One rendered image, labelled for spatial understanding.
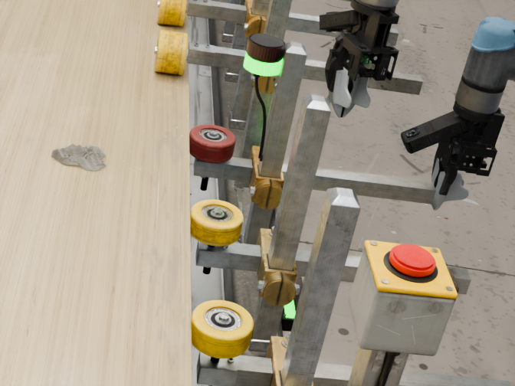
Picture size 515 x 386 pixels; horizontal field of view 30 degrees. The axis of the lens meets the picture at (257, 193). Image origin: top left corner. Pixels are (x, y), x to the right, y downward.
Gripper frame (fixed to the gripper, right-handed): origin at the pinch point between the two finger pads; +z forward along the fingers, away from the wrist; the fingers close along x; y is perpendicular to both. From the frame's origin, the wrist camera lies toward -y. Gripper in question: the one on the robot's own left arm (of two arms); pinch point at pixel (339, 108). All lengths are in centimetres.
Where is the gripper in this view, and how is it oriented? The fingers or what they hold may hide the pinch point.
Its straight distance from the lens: 164.6
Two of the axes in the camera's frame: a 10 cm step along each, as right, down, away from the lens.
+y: 4.0, 5.3, -7.5
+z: -1.8, 8.5, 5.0
